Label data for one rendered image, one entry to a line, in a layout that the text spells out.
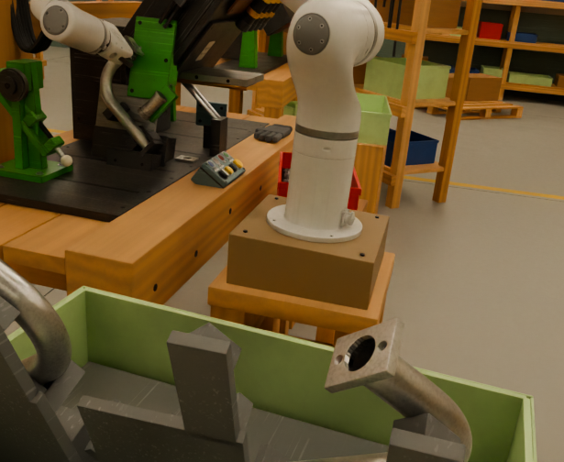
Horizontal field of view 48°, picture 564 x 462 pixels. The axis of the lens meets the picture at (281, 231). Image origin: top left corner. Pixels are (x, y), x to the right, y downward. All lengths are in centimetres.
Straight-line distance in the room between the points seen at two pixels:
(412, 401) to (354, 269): 71
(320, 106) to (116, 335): 52
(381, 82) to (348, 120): 335
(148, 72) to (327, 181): 75
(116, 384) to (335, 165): 54
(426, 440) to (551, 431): 210
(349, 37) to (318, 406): 58
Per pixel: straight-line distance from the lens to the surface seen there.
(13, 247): 131
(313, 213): 119
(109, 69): 177
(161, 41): 176
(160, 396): 91
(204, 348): 45
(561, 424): 257
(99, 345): 97
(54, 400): 66
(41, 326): 57
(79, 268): 123
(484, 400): 82
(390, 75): 443
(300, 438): 85
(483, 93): 887
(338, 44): 107
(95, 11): 231
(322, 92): 112
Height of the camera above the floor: 139
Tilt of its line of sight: 21 degrees down
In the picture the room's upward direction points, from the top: 5 degrees clockwise
